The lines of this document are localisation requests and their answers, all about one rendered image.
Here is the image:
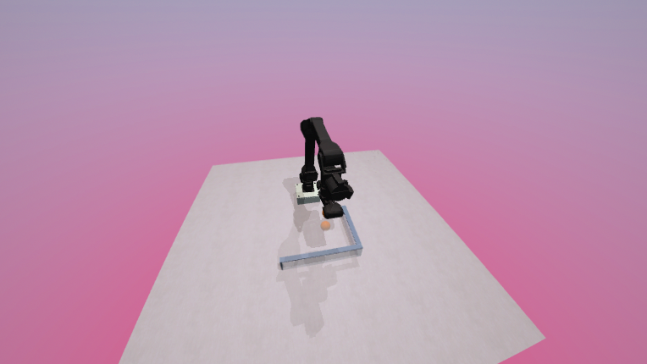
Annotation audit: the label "low clear corner walls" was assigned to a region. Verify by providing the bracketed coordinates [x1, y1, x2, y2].
[280, 212, 362, 270]

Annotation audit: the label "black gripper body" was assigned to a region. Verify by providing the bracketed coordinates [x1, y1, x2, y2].
[317, 180, 343, 219]

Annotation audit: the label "dark grey wall top rail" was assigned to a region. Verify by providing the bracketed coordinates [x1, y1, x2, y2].
[279, 206, 362, 270]

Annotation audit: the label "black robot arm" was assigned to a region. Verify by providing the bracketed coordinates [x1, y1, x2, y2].
[299, 117, 354, 201]

